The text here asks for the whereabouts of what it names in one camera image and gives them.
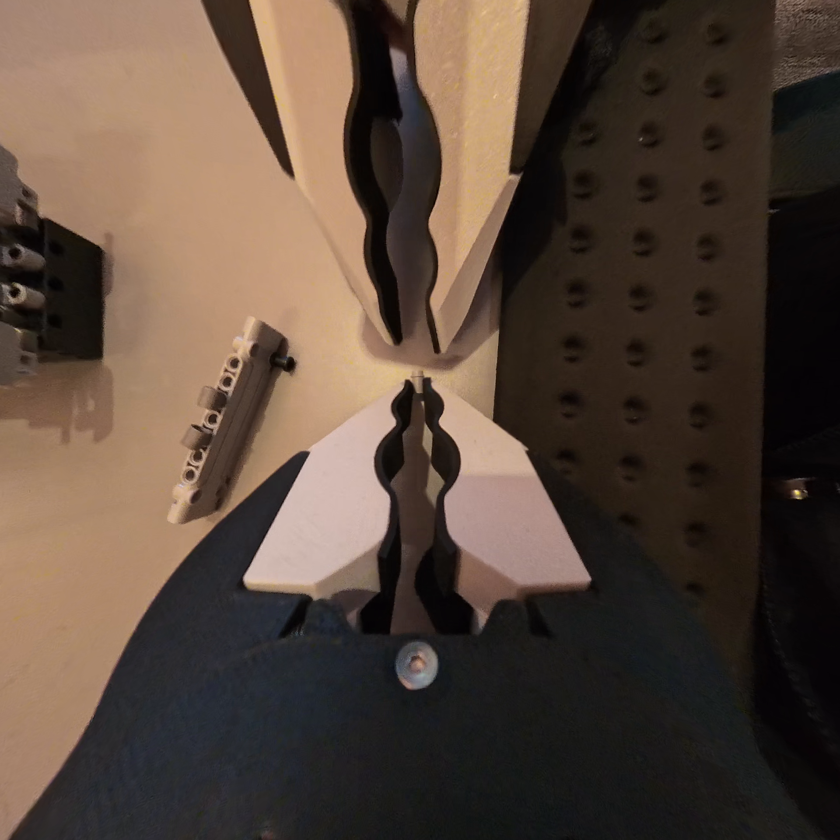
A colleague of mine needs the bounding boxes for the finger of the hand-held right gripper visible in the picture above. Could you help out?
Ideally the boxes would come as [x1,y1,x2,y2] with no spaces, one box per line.
[412,0,531,356]
[249,0,405,347]

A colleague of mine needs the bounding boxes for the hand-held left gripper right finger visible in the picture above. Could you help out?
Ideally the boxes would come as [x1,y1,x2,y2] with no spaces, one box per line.
[415,379,593,632]

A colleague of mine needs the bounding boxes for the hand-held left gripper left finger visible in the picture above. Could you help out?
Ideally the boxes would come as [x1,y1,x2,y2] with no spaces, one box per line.
[243,382,414,632]

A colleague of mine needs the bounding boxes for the light grey holed brick beam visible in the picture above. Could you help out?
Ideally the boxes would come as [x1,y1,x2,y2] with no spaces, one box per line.
[167,317,288,525]

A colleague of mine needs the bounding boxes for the black studded foam pad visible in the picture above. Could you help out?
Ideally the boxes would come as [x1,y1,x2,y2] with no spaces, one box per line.
[495,0,777,664]

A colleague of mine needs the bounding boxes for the grey orange toy brick model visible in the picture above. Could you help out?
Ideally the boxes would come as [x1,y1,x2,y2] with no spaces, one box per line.
[0,144,106,389]

